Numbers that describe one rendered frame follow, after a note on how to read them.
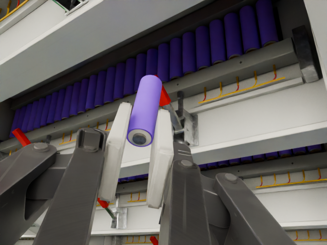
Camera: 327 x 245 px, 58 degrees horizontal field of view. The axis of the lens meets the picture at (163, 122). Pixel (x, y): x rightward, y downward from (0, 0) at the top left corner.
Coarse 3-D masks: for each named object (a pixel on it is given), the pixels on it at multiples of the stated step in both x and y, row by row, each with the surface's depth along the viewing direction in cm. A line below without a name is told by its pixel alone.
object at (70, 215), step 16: (96, 128) 13; (80, 144) 12; (96, 144) 12; (80, 160) 11; (96, 160) 11; (64, 176) 10; (80, 176) 10; (96, 176) 10; (64, 192) 9; (80, 192) 9; (96, 192) 10; (48, 208) 8; (64, 208) 8; (80, 208) 8; (48, 224) 8; (64, 224) 8; (80, 224) 8; (48, 240) 7; (64, 240) 7; (80, 240) 7
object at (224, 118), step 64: (256, 0) 35; (128, 64) 45; (192, 64) 38; (256, 64) 31; (320, 64) 25; (0, 128) 62; (64, 128) 48; (192, 128) 35; (256, 128) 31; (320, 128) 28
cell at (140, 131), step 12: (144, 84) 22; (156, 84) 23; (144, 96) 21; (156, 96) 22; (144, 108) 20; (156, 108) 21; (132, 120) 20; (144, 120) 19; (156, 120) 21; (132, 132) 19; (144, 132) 19; (132, 144) 20; (144, 144) 20
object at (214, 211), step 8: (176, 144) 16; (184, 144) 16; (176, 152) 15; (184, 152) 15; (192, 160) 14; (168, 176) 13; (168, 184) 13; (208, 184) 12; (208, 192) 12; (216, 192) 12; (208, 200) 12; (216, 200) 12; (208, 208) 12; (216, 208) 12; (224, 208) 12; (208, 216) 12; (216, 216) 12; (224, 216) 12; (216, 224) 12; (224, 224) 12
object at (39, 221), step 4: (4, 100) 65; (8, 100) 65; (12, 100) 66; (44, 212) 66; (40, 216) 65; (44, 216) 66; (36, 220) 65; (40, 220) 65; (40, 224) 67; (32, 228) 71; (36, 228) 70; (36, 232) 72; (92, 236) 76; (96, 236) 77; (100, 236) 78; (104, 236) 79; (92, 240) 75; (96, 240) 76; (100, 240) 78; (104, 240) 79; (92, 244) 75; (96, 244) 76; (100, 244) 77
